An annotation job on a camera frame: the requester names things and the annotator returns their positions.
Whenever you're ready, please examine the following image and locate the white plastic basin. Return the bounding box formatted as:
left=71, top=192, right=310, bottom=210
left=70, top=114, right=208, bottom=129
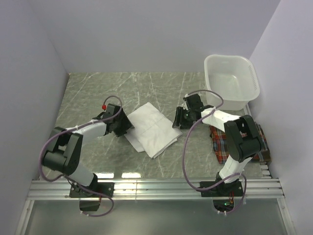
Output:
left=204, top=54, right=260, bottom=111

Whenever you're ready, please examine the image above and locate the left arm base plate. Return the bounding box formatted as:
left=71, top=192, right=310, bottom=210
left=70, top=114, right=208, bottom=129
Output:
left=69, top=182, right=114, bottom=198

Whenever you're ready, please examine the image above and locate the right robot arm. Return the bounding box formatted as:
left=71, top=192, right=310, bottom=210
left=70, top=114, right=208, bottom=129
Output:
left=172, top=92, right=264, bottom=196

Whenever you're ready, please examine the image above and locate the white long sleeve shirt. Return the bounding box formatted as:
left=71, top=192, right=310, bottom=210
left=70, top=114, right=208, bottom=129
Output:
left=125, top=102, right=182, bottom=159

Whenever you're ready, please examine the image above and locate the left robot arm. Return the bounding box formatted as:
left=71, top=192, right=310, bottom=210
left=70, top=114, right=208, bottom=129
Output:
left=40, top=104, right=134, bottom=197

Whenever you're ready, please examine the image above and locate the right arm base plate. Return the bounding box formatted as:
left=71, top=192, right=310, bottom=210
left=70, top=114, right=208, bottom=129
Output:
left=200, top=180, right=244, bottom=197

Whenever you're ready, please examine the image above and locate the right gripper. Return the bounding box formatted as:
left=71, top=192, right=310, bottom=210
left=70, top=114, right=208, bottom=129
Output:
left=172, top=106, right=194, bottom=130

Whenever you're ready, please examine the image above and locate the plaid shirt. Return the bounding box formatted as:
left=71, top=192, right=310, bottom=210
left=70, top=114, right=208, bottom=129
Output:
left=209, top=121, right=272, bottom=164

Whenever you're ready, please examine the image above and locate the aluminium mounting rail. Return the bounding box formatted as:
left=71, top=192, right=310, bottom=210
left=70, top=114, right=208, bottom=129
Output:
left=26, top=178, right=285, bottom=201

